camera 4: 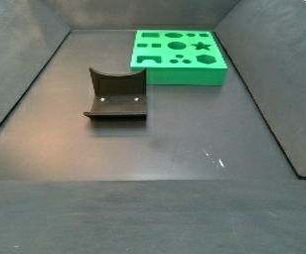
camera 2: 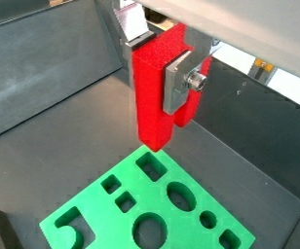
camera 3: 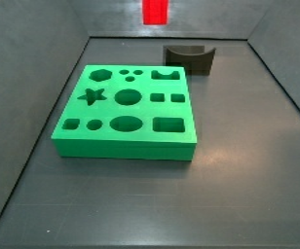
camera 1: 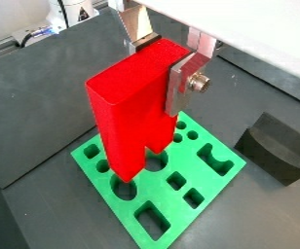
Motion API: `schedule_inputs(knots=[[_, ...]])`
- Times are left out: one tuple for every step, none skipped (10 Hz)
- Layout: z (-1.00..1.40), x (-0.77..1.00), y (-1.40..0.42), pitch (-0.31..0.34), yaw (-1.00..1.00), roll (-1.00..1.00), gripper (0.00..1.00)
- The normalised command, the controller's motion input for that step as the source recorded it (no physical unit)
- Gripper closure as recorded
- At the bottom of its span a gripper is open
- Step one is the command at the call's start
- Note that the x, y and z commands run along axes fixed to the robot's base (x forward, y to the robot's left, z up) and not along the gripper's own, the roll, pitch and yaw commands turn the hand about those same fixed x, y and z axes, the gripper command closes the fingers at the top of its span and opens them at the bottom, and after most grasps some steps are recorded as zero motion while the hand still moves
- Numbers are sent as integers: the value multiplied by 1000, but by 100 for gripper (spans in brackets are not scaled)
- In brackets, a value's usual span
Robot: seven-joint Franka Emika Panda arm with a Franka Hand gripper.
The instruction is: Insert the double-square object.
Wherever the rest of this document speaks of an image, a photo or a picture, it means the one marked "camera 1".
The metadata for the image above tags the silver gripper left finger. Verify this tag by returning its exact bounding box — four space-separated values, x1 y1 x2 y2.
119 5 162 54

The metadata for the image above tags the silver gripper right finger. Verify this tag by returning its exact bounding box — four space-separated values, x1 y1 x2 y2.
166 27 218 117

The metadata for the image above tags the red double-square block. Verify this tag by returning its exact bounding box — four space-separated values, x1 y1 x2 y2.
86 38 189 182

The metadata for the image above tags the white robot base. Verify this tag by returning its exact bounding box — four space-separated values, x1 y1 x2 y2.
12 0 99 48

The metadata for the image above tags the black curved foam block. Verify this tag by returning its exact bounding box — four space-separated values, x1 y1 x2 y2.
234 113 300 186

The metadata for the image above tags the green shape-sorting board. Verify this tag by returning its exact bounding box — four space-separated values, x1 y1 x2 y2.
71 113 245 249

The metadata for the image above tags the dark grey mat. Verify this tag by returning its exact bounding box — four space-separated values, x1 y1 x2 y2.
0 10 127 188

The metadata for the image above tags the black cable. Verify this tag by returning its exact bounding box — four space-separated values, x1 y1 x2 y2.
19 0 70 49

